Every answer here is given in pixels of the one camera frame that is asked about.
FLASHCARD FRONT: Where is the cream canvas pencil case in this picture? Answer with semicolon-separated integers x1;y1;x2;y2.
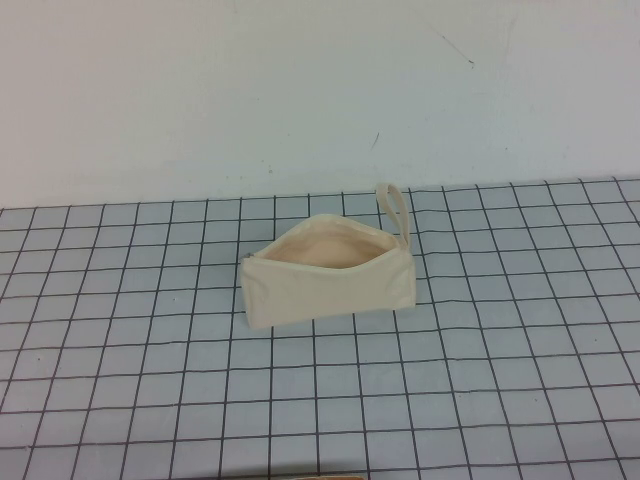
238;181;417;331

